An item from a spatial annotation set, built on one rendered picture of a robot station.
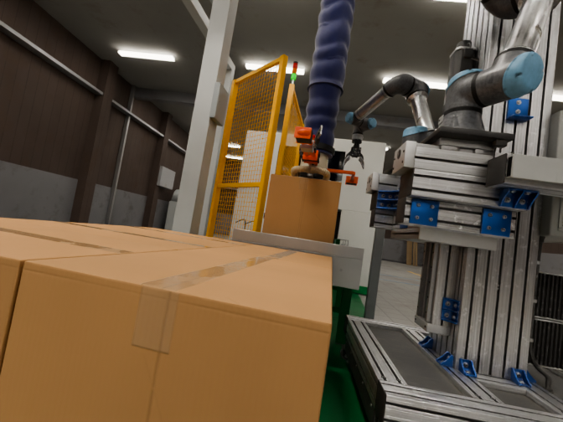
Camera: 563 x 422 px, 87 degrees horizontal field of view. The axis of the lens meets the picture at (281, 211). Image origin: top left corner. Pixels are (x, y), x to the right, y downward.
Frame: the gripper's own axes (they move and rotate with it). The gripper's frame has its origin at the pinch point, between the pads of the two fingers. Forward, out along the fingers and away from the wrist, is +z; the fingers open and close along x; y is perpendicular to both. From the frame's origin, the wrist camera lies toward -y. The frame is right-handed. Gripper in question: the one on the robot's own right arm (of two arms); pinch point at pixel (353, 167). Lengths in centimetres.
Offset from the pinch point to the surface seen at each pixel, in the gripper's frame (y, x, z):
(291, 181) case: 57, -36, 25
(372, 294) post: 9, 23, 87
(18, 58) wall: -188, -573, -173
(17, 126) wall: -210, -575, -60
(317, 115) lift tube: 39, -28, -21
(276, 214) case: 57, -41, 45
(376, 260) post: 9, 23, 64
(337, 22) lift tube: 40, -24, -83
